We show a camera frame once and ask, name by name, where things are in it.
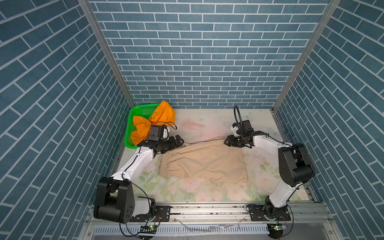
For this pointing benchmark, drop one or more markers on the green plastic basket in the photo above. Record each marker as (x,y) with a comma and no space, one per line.
(143,111)

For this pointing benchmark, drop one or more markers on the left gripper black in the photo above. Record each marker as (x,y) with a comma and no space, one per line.
(172,145)

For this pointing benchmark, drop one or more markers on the aluminium front rail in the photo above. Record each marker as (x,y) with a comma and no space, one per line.
(220,221)

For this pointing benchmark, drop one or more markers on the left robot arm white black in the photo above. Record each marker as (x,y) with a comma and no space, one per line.
(115,200)

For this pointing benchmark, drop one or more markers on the orange shorts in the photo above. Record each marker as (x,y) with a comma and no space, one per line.
(163,115)

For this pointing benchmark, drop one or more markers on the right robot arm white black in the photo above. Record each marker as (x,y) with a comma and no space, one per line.
(295,168)

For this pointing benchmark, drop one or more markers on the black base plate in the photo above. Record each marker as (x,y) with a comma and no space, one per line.
(162,214)
(268,213)

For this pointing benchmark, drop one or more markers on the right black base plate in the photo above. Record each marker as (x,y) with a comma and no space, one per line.
(268,213)

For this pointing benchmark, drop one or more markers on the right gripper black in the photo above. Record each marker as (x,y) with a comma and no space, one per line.
(230,141)

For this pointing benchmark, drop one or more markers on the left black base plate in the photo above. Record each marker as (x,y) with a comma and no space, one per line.
(162,214)

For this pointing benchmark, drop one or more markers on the beige shorts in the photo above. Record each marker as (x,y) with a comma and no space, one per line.
(211,160)

